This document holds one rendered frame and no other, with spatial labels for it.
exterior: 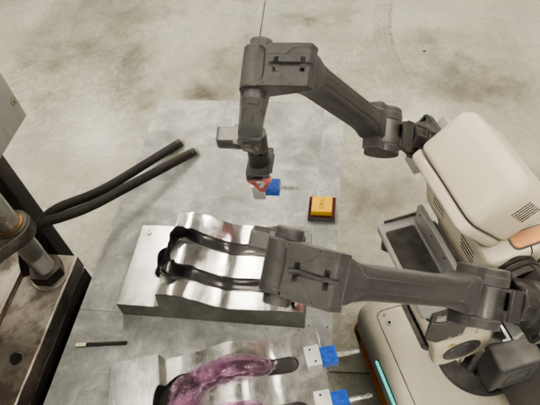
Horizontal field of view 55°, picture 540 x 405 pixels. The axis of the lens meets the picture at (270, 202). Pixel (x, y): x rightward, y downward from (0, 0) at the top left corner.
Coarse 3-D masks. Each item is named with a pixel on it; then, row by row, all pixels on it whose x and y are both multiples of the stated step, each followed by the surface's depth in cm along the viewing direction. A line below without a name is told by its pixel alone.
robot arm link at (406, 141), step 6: (390, 120) 112; (396, 120) 113; (390, 126) 112; (396, 126) 112; (402, 126) 115; (408, 126) 113; (414, 126) 114; (390, 132) 112; (396, 132) 112; (402, 132) 113; (408, 132) 113; (384, 138) 111; (390, 138) 111; (396, 138) 112; (402, 138) 113; (408, 138) 113; (396, 144) 112; (402, 144) 112; (408, 144) 113
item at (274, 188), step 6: (276, 180) 148; (252, 186) 146; (270, 186) 147; (276, 186) 146; (282, 186) 147; (288, 186) 147; (294, 186) 147; (252, 192) 147; (258, 192) 147; (264, 192) 147; (270, 192) 147; (276, 192) 147; (258, 198) 149; (264, 198) 149
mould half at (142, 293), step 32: (192, 224) 143; (224, 224) 146; (192, 256) 137; (224, 256) 140; (256, 256) 140; (128, 288) 141; (160, 288) 131; (192, 288) 132; (224, 320) 138; (256, 320) 135; (288, 320) 133
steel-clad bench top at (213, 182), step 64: (192, 128) 187; (320, 128) 181; (128, 192) 171; (192, 192) 168; (320, 192) 163; (128, 256) 155; (128, 320) 141; (192, 320) 140; (320, 320) 136; (64, 384) 132
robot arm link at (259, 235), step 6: (252, 228) 119; (258, 228) 118; (264, 228) 119; (270, 228) 119; (252, 234) 116; (258, 234) 116; (264, 234) 115; (270, 234) 115; (252, 240) 116; (258, 240) 116; (264, 240) 115; (252, 246) 118; (258, 246) 116; (264, 246) 115
